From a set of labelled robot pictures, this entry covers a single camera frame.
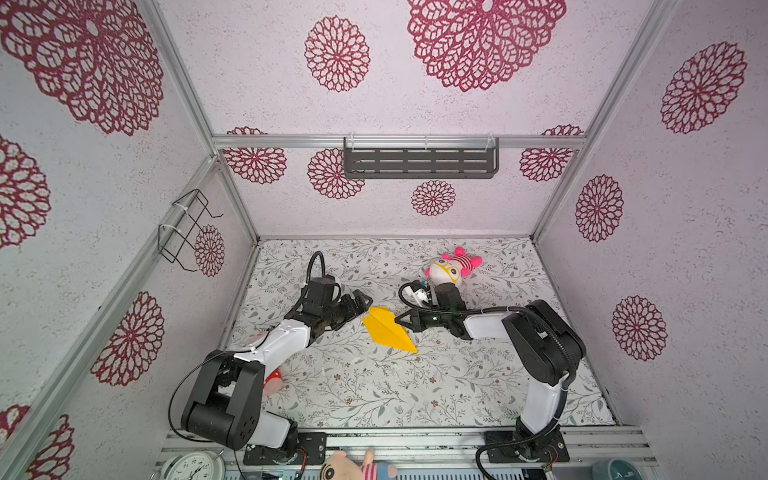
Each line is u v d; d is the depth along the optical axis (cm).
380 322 92
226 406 43
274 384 78
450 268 101
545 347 51
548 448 69
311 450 74
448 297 77
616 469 70
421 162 100
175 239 75
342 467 66
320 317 68
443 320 81
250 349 49
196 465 69
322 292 69
